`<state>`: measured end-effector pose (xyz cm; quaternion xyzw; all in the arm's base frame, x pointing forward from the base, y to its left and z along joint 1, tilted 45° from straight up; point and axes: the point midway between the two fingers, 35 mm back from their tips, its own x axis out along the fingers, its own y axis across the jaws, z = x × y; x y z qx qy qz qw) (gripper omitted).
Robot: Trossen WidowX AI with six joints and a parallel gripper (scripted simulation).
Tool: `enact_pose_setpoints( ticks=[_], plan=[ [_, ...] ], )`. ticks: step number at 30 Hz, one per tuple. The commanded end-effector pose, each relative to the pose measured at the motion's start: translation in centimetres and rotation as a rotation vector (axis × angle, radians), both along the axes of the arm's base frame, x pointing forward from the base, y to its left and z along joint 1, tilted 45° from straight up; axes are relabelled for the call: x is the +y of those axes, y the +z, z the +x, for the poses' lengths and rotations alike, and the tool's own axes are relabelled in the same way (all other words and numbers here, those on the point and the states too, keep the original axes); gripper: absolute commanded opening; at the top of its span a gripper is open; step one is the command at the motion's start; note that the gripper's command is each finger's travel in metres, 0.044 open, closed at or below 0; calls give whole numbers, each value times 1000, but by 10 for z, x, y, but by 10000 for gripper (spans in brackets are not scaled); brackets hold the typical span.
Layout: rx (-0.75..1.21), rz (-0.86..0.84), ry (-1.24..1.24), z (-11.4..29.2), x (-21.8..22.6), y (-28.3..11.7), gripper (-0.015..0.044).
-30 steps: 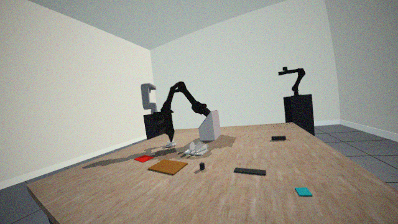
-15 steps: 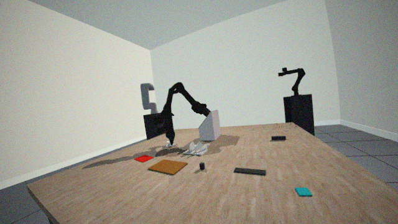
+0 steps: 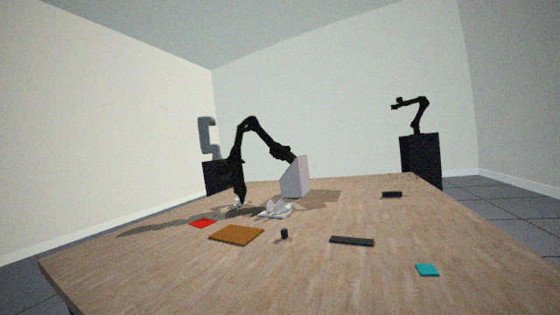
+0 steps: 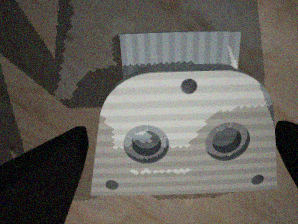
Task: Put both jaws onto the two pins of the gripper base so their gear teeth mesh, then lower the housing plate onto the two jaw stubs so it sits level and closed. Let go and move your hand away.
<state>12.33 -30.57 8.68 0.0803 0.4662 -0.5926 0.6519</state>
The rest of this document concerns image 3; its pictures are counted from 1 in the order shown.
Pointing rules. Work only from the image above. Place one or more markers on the teal flat plate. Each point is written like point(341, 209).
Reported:
point(427, 269)

